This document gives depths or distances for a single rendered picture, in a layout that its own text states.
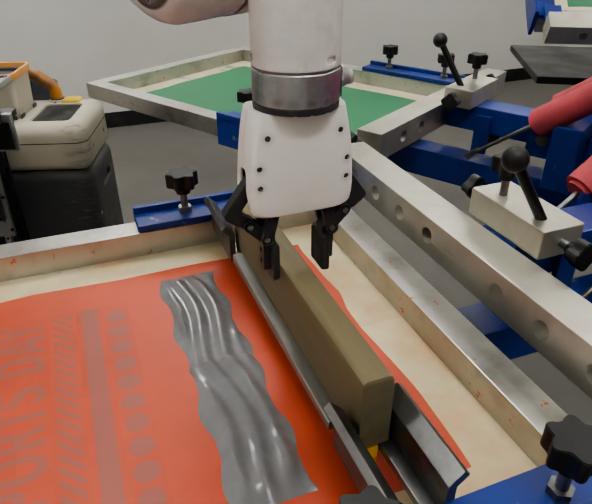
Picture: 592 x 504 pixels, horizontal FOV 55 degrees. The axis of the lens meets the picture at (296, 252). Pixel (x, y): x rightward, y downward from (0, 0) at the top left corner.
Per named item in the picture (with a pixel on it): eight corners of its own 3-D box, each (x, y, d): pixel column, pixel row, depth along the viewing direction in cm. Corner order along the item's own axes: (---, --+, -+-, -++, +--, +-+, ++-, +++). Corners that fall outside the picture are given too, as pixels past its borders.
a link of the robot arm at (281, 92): (333, 50, 52) (332, 81, 54) (239, 59, 49) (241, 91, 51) (371, 69, 46) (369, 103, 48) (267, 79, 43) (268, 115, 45)
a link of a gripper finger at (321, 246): (340, 193, 57) (337, 250, 61) (311, 198, 56) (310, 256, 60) (354, 206, 55) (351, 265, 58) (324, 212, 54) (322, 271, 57)
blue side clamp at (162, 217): (144, 265, 80) (137, 221, 77) (139, 248, 84) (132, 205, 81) (337, 227, 90) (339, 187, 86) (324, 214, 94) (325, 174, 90)
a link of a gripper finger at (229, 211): (277, 143, 51) (302, 190, 54) (204, 189, 51) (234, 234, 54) (282, 147, 50) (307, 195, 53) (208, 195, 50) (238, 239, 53)
